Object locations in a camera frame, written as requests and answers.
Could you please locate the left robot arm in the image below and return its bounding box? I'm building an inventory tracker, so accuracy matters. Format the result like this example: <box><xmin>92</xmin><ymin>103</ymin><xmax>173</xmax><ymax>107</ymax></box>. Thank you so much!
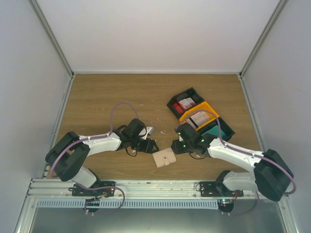
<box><xmin>45</xmin><ymin>118</ymin><xmax>159</xmax><ymax>196</ymax></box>

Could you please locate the purple cable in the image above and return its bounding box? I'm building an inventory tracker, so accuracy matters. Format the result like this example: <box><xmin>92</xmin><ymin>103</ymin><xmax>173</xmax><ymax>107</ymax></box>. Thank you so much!
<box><xmin>176</xmin><ymin>109</ymin><xmax>297</xmax><ymax>195</ymax></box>
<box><xmin>50</xmin><ymin>101</ymin><xmax>139</xmax><ymax>179</ymax></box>

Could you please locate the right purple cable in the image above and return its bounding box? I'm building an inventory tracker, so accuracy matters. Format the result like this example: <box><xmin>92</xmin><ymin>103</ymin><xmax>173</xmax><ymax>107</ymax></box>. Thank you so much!
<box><xmin>176</xmin><ymin>109</ymin><xmax>297</xmax><ymax>195</ymax></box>

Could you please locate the left circuit board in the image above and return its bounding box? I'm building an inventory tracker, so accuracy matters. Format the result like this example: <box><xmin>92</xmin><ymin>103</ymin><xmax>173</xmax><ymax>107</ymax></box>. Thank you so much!
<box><xmin>83</xmin><ymin>198</ymin><xmax>100</xmax><ymax>215</ymax></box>

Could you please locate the black bin with red cards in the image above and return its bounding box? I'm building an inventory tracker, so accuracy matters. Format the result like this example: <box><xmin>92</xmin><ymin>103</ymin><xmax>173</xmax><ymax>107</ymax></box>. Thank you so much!
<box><xmin>167</xmin><ymin>87</ymin><xmax>204</xmax><ymax>119</ymax></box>

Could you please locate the aluminium front rail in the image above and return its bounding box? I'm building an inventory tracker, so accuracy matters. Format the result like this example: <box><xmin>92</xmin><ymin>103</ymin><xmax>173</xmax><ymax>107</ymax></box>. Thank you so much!
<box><xmin>26</xmin><ymin>179</ymin><xmax>289</xmax><ymax>201</ymax></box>

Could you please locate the red white card stack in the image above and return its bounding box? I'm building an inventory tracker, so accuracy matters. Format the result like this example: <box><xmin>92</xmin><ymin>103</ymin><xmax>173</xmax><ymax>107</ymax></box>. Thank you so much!
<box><xmin>173</xmin><ymin>98</ymin><xmax>196</xmax><ymax>114</ymax></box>

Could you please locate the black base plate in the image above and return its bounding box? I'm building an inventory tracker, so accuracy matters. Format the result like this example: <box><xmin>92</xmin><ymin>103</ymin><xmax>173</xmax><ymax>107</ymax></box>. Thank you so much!
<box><xmin>69</xmin><ymin>181</ymin><xmax>116</xmax><ymax>198</ymax></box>
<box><xmin>198</xmin><ymin>182</ymin><xmax>243</xmax><ymax>198</ymax></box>

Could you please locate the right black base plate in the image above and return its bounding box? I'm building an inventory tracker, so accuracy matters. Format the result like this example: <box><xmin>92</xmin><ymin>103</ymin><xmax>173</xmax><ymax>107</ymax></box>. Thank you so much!
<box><xmin>198</xmin><ymin>182</ymin><xmax>243</xmax><ymax>198</ymax></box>

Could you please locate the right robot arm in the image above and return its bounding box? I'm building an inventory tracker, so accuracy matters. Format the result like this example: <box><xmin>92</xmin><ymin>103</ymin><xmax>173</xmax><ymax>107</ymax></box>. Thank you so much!
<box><xmin>171</xmin><ymin>123</ymin><xmax>294</xmax><ymax>201</ymax></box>

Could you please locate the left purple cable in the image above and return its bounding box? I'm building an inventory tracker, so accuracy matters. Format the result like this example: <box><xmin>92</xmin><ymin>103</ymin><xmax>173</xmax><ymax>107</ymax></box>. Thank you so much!
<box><xmin>50</xmin><ymin>101</ymin><xmax>139</xmax><ymax>179</ymax></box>

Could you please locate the grey slotted cable duct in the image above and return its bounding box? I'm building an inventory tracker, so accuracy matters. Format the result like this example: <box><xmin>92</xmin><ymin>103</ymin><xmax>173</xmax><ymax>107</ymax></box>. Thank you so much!
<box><xmin>37</xmin><ymin>199</ymin><xmax>218</xmax><ymax>210</ymax></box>

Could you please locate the white striped card stack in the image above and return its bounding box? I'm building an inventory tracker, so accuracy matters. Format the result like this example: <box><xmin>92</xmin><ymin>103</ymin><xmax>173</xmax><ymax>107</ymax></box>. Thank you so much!
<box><xmin>186</xmin><ymin>112</ymin><xmax>210</xmax><ymax>129</ymax></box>

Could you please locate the teal card stack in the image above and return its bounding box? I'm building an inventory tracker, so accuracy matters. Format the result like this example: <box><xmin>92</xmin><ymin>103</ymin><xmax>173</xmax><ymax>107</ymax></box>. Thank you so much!
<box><xmin>202</xmin><ymin>125</ymin><xmax>226</xmax><ymax>139</ymax></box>

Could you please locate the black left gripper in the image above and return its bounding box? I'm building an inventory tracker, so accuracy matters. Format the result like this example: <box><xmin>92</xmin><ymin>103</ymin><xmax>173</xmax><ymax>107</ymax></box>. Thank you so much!
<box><xmin>130</xmin><ymin>136</ymin><xmax>159</xmax><ymax>154</ymax></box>

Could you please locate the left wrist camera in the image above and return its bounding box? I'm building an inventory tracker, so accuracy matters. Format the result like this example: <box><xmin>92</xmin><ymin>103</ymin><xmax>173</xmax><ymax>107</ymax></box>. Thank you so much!
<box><xmin>142</xmin><ymin>126</ymin><xmax>154</xmax><ymax>140</ymax></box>

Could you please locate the yellow storage bin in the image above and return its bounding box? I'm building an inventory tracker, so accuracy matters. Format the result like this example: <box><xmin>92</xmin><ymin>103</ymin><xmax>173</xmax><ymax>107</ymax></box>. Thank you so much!
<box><xmin>179</xmin><ymin>101</ymin><xmax>220</xmax><ymax>132</ymax></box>

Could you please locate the circuit board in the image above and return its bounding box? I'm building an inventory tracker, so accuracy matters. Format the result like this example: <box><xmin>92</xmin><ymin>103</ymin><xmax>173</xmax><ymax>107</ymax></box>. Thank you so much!
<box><xmin>217</xmin><ymin>199</ymin><xmax>234</xmax><ymax>215</ymax></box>
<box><xmin>83</xmin><ymin>198</ymin><xmax>100</xmax><ymax>215</ymax></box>

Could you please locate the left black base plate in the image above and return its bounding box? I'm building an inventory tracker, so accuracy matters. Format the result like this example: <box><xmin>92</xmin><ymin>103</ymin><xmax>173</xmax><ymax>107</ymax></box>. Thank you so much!
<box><xmin>69</xmin><ymin>181</ymin><xmax>116</xmax><ymax>198</ymax></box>

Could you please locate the right circuit board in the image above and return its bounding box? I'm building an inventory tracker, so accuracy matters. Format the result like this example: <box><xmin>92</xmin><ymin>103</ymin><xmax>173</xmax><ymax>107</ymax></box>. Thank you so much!
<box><xmin>217</xmin><ymin>199</ymin><xmax>234</xmax><ymax>215</ymax></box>

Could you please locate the black bin with teal cards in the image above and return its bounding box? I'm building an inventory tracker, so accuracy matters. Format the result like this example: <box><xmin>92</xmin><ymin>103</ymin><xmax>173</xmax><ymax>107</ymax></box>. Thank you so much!
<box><xmin>198</xmin><ymin>117</ymin><xmax>235</xmax><ymax>141</ymax></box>

